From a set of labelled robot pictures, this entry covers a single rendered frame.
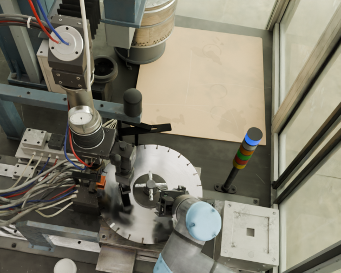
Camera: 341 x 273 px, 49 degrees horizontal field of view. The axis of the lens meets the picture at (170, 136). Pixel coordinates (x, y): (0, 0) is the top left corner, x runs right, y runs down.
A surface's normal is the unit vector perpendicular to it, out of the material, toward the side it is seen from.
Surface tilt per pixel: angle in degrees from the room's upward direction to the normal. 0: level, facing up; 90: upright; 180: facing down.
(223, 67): 0
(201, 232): 31
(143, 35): 90
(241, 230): 0
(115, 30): 90
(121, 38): 90
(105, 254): 0
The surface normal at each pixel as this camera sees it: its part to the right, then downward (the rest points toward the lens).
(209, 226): 0.25, 0.01
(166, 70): 0.08, -0.50
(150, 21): 0.31, 0.84
